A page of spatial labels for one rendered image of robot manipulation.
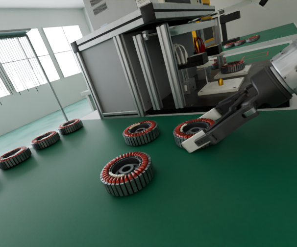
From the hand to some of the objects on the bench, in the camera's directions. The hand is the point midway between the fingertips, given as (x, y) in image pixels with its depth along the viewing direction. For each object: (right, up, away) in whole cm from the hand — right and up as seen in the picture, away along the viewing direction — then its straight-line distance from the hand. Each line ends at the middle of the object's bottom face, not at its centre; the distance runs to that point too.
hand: (197, 132), depth 47 cm
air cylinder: (+6, +17, +38) cm, 42 cm away
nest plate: (+30, +28, +47) cm, 62 cm away
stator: (0, -2, +1) cm, 2 cm away
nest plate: (+18, +17, +30) cm, 38 cm away
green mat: (+40, +49, +99) cm, 118 cm away
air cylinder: (+19, +28, +56) cm, 65 cm away
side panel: (-25, +5, +40) cm, 47 cm away
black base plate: (+24, +20, +40) cm, 51 cm away
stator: (+30, +29, +47) cm, 62 cm away
